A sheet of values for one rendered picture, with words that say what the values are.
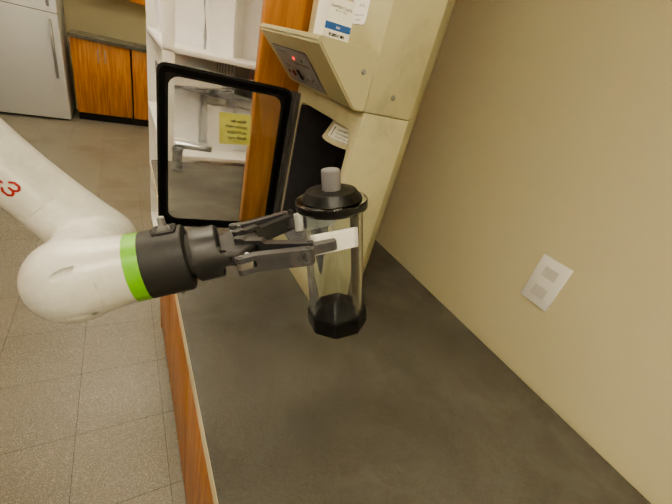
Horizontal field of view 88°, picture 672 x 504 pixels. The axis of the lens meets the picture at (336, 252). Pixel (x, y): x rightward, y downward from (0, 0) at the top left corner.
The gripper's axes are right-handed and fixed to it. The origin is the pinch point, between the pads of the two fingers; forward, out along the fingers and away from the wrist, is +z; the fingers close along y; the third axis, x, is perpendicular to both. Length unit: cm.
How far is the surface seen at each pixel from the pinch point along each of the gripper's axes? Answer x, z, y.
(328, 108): -14.7, 10.9, 29.8
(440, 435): 39.5, 13.8, -13.4
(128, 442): 103, -70, 66
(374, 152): -6.6, 16.0, 17.6
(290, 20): -33, 9, 50
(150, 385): 100, -65, 92
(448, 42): -27, 55, 51
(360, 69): -21.6, 12.1, 14.4
